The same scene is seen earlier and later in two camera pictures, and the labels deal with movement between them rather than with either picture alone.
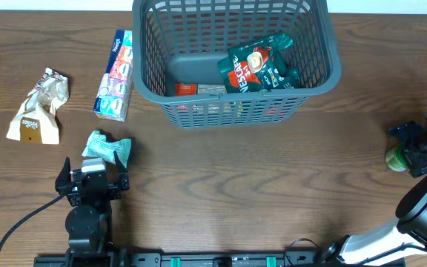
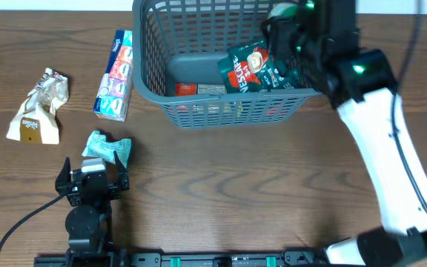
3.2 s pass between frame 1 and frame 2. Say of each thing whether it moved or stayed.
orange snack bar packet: stayed
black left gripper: stayed
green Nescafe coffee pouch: stayed
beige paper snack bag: stayed
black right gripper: moved
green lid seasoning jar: moved
